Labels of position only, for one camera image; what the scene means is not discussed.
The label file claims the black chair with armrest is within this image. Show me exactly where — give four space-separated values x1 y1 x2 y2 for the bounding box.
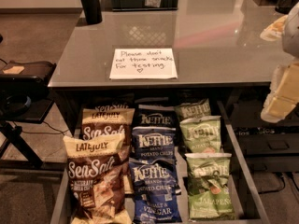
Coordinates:
0 61 56 168

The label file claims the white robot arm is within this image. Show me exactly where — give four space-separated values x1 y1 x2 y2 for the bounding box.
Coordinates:
260 3 299 123

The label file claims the black floor cable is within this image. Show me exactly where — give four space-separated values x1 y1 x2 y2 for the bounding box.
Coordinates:
12 120 71 136

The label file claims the rear green Kettle chip bag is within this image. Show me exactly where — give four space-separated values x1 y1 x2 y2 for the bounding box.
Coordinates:
175 99 211 121

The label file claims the white handwritten paper note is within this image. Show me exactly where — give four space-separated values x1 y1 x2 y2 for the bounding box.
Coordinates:
109 49 178 79

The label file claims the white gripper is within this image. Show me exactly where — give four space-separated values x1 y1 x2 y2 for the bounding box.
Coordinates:
261 62 299 123

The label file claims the green kettle chip bag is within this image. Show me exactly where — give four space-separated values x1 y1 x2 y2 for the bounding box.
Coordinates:
179 116 221 153
175 99 211 121

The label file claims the middle blue Kettle chip bag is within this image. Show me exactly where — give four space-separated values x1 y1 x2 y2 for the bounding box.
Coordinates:
132 126 176 160

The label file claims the open grey top drawer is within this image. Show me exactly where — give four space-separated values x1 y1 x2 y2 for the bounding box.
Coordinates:
50 101 270 224

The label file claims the rear dark Kettle chip bag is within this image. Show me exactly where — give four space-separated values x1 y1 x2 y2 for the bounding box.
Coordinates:
134 105 176 128

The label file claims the front blue Kettle chip bag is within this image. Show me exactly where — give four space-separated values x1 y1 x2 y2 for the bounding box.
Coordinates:
129 159 181 224

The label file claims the blue kettle chip bag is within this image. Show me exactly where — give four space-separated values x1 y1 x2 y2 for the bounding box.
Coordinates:
132 126 176 160
129 159 181 224

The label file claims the lower dark drawer front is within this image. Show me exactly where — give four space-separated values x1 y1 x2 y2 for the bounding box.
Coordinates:
234 126 299 172

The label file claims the black cylindrical post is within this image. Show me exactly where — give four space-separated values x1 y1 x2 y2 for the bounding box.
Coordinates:
80 0 102 24

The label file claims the middle green Kettle chip bag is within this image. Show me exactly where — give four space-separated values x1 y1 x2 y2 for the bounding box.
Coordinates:
179 116 221 153

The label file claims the front green Kettle jalapeno bag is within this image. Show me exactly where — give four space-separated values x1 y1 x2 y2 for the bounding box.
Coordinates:
186 153 235 220

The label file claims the brown late july bag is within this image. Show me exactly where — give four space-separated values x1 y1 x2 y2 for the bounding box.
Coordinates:
81 108 135 140
64 133 132 224
95 101 130 112

